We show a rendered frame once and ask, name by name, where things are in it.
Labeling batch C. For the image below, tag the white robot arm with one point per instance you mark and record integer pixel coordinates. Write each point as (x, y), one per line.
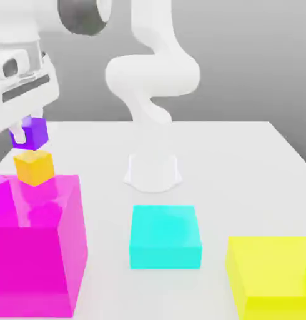
(153, 75)

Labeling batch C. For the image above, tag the large magenta box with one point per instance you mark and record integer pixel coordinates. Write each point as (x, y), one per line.
(30, 262)

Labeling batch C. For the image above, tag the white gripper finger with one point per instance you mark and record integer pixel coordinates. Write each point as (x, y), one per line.
(37, 113)
(18, 136)

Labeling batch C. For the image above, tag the small purple cube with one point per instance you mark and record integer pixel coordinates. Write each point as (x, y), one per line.
(35, 135)

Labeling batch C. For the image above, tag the small orange cube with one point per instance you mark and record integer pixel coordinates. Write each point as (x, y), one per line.
(34, 167)

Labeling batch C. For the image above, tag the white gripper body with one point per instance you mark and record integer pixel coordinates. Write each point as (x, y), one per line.
(23, 105)

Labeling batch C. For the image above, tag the large yellow box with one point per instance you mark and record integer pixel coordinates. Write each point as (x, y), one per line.
(268, 275)

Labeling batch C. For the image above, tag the large cyan box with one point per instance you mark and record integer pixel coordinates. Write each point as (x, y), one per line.
(165, 237)

